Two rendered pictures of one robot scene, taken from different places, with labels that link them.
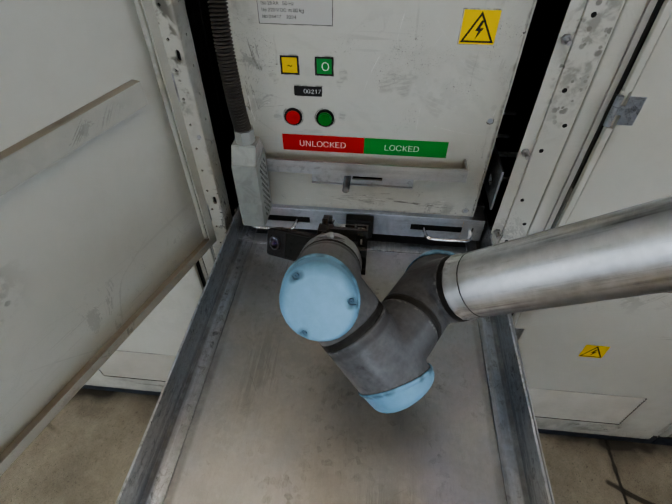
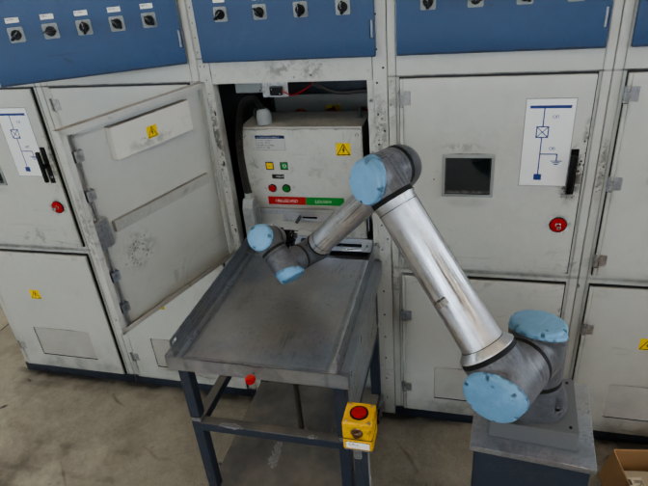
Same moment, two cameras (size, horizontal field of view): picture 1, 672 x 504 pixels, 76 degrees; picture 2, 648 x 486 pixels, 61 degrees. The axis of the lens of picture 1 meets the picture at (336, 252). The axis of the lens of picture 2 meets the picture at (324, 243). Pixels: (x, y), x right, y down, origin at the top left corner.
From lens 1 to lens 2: 142 cm
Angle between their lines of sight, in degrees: 18
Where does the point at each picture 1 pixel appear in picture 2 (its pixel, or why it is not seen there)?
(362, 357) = (273, 256)
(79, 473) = (136, 427)
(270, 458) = (245, 322)
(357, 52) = (296, 160)
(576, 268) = (333, 220)
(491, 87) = not seen: hidden behind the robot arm
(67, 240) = (173, 233)
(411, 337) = (293, 254)
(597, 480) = not seen: hidden behind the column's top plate
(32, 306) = (158, 257)
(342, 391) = (283, 305)
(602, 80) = not seen: hidden behind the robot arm
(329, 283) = (262, 229)
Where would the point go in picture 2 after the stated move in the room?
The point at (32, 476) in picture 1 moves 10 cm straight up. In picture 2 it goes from (106, 427) to (100, 413)
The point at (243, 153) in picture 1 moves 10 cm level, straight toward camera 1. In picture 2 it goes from (248, 202) to (247, 213)
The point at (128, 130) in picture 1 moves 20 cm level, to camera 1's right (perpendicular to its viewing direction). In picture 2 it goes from (201, 192) to (250, 192)
